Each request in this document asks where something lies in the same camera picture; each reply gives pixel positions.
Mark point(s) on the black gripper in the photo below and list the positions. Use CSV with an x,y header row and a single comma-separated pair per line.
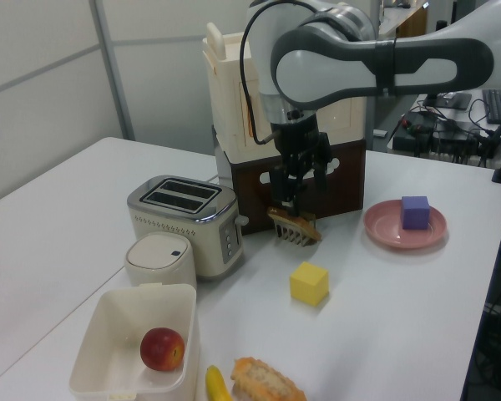
x,y
298,140

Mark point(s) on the yellow cube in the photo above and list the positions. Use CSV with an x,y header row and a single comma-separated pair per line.
x,y
309,284

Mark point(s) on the white grey Franka robot arm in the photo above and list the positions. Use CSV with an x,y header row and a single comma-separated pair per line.
x,y
330,71

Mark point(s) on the purple cube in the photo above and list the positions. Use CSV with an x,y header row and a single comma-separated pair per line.
x,y
415,212

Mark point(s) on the dark brown drawer box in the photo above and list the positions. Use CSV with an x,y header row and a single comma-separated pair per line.
x,y
346,188

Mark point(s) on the wooden toast rack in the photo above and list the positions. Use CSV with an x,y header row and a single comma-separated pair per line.
x,y
292,236

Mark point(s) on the small grey device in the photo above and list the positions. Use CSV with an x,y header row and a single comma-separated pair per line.
x,y
380,133

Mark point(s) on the pink plate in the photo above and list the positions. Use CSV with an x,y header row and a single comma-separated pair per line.
x,y
384,229

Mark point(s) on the cream toy microwave cabinet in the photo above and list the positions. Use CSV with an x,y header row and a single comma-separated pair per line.
x,y
229,104

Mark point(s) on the cream and chrome toaster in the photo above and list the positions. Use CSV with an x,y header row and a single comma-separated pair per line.
x,y
183,225

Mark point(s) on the small cream lidded bin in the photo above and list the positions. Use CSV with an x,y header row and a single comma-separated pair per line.
x,y
158,261

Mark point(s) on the toy bread loaf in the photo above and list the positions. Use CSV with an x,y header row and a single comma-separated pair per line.
x,y
263,380

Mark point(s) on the red apple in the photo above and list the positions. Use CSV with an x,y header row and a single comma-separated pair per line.
x,y
162,349

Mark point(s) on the yellow banana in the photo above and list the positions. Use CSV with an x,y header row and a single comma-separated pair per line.
x,y
217,386

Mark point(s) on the white plastic container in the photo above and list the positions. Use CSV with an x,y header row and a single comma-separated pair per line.
x,y
121,334

